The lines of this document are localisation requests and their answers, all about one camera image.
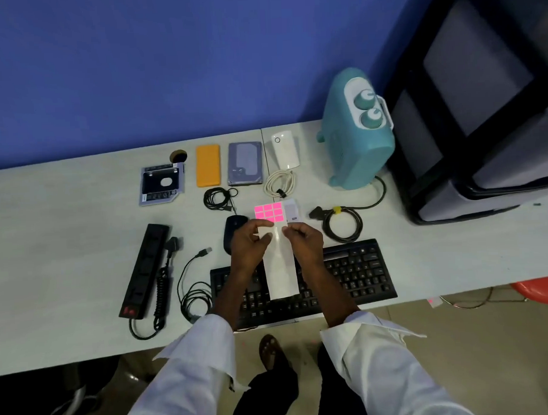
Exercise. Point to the person's left hand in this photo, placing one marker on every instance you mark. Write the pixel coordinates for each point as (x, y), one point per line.
(246, 248)

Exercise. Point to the person's right hand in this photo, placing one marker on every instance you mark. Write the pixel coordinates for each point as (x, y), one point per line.
(309, 248)

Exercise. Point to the person's right thumb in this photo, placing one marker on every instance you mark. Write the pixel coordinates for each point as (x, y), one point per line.
(288, 238)

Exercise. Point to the person's left thumb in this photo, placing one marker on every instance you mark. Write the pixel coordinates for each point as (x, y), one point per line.
(264, 243)

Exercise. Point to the white sheet with pink stickers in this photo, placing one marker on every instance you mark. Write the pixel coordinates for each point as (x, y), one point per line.
(280, 272)

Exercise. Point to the person's right forearm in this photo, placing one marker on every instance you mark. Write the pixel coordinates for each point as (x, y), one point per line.
(364, 345)

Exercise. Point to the person's left forearm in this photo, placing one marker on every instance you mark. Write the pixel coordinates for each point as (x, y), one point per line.
(207, 351)

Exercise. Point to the small white adapter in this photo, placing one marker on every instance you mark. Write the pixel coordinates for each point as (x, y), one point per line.
(292, 210)

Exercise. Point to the black computer mouse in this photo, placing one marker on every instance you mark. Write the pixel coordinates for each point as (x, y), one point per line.
(233, 229)

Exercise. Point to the black keyboard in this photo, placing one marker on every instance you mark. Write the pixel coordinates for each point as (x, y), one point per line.
(352, 274)

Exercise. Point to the grey hard disk drive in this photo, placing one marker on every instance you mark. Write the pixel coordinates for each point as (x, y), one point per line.
(245, 163)

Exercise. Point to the white plug-in adapter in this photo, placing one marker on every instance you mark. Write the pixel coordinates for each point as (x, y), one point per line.
(284, 149)

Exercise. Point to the orange power bank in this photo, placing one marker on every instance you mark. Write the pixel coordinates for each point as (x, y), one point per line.
(208, 165)

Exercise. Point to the person's sandalled foot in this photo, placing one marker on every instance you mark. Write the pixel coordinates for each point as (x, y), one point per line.
(270, 351)

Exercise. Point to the silver drive caddy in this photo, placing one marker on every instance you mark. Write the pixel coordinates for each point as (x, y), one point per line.
(161, 184)

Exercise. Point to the black power strip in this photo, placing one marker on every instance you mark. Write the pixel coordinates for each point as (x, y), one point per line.
(146, 270)

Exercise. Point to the teal portable speaker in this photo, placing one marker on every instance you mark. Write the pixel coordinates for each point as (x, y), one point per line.
(356, 135)

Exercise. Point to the person's black trousers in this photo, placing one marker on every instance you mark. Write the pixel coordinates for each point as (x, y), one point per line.
(271, 393)

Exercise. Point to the black shelf unit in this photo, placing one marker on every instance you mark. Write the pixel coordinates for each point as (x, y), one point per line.
(476, 99)

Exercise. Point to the red stool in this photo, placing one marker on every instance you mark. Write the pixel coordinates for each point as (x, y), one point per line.
(540, 290)

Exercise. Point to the dark office chair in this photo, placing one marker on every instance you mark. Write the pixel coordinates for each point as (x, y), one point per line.
(43, 397)

